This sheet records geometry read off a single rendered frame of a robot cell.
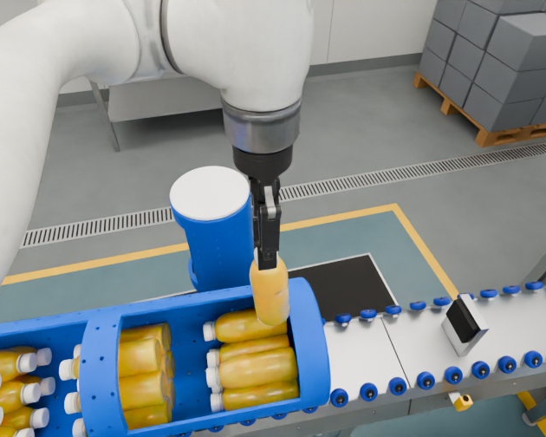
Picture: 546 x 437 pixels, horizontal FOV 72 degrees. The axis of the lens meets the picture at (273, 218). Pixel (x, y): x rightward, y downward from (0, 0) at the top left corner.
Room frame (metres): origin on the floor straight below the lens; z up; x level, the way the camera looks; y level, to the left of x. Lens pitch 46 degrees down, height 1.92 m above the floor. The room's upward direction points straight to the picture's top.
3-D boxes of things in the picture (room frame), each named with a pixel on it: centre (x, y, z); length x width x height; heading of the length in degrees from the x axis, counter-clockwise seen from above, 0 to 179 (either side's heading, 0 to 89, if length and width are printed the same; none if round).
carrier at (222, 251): (0.99, 0.22, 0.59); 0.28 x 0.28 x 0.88
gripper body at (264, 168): (0.39, 0.01, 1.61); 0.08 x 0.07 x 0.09; 10
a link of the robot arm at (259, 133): (0.39, 0.01, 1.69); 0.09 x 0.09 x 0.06
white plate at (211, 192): (0.99, 0.22, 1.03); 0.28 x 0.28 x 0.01
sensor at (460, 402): (0.35, -0.47, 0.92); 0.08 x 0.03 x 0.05; 10
